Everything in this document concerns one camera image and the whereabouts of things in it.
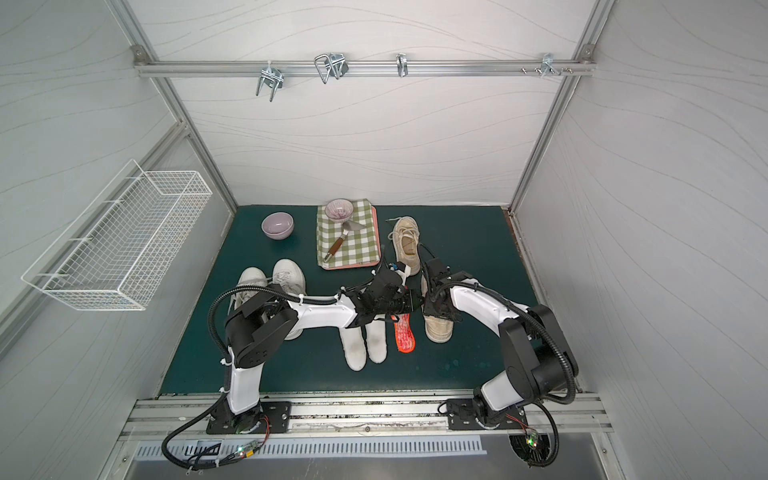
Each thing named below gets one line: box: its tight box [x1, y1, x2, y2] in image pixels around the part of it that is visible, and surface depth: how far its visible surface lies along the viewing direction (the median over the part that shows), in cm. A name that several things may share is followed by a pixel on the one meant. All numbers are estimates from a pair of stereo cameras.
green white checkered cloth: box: [316, 198, 380, 268], surface depth 113 cm
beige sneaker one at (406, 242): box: [386, 215, 421, 276], surface depth 106 cm
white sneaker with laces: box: [227, 266, 268, 316], surface depth 97 cm
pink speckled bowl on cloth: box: [324, 198, 354, 223], surface depth 117 cm
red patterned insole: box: [390, 313, 416, 353], surface depth 88 cm
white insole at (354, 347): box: [339, 326, 367, 372], surface depth 86 cm
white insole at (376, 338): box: [365, 314, 388, 364], surface depth 87 cm
